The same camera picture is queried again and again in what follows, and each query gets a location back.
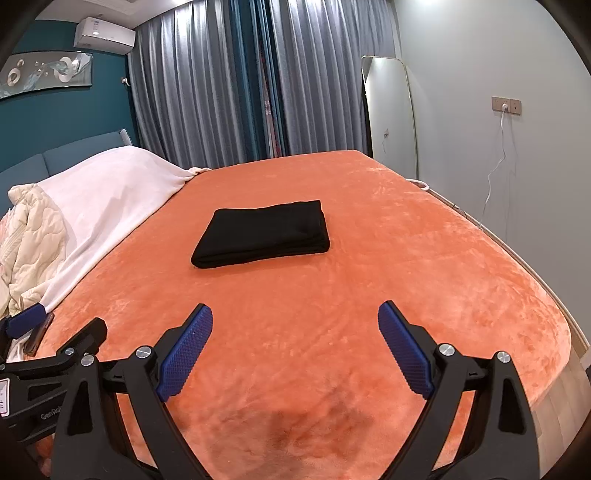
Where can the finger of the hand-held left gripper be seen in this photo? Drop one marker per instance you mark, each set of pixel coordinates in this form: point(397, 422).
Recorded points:
point(90, 334)
point(27, 319)

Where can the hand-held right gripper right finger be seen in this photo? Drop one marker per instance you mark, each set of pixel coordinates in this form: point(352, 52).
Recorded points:
point(406, 355)

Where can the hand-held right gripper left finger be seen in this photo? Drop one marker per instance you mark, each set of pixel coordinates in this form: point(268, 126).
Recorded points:
point(184, 350)

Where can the black pants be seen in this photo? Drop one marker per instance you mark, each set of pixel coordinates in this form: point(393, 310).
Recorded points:
point(263, 235)

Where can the dark phone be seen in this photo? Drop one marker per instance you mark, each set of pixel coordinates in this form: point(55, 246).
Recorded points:
point(39, 339)

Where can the cream quilted duvet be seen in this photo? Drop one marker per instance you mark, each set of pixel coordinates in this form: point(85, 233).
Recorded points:
point(32, 240)

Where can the orange plush bed blanket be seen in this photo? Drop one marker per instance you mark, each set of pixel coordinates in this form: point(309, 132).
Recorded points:
point(323, 300)

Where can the white blanket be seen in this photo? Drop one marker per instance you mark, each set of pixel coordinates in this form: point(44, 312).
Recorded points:
point(106, 198)

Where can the blue upholstered headboard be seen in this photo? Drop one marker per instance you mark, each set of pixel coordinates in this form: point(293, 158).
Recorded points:
point(69, 154)

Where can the standing floor mirror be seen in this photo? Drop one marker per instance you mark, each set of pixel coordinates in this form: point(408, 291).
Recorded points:
point(390, 120)

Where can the grey curtain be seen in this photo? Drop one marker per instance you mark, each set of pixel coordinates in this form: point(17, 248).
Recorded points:
point(194, 92)
point(332, 83)

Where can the white air conditioner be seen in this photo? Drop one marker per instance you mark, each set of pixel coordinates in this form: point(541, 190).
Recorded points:
point(104, 37)

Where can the framed wall picture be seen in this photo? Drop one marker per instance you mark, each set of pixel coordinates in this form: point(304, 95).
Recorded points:
point(41, 74)

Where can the wall socket panel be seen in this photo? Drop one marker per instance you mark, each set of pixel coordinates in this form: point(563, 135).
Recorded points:
point(515, 105)

